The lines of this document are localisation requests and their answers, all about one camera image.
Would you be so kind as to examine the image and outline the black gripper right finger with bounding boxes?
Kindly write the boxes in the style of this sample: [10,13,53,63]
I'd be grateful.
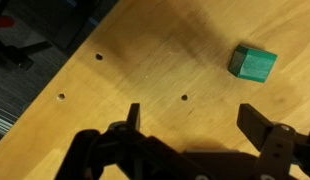
[236,103,310,180]

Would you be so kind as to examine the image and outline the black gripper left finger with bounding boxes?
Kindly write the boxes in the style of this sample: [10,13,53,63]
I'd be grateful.
[56,102,209,180]

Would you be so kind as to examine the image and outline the green wooden block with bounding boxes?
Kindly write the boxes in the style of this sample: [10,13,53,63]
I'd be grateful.
[227,44,279,84]

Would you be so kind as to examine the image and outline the dark box with blue trim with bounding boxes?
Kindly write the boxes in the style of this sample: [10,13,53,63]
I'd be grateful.
[26,0,120,52]

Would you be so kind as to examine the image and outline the black stand leg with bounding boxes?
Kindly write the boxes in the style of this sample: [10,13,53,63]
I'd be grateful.
[0,39,53,72]

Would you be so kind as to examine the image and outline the small red object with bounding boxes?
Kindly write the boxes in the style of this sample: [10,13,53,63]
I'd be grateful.
[0,14,15,30]

